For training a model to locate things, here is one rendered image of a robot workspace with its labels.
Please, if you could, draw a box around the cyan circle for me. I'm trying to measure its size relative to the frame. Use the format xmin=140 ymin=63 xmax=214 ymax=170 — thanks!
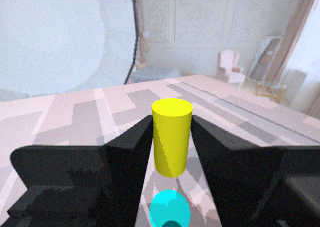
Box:
xmin=149 ymin=189 xmax=191 ymax=227

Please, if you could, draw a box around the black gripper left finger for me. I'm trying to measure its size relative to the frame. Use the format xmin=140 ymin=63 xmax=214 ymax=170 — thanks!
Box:
xmin=10 ymin=115 xmax=153 ymax=227

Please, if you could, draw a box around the yellow cylinder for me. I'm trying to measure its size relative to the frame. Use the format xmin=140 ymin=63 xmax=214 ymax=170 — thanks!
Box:
xmin=152 ymin=98 xmax=193 ymax=178

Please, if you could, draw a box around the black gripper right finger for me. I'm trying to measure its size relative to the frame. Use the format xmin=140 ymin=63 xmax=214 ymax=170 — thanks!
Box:
xmin=190 ymin=115 xmax=320 ymax=227

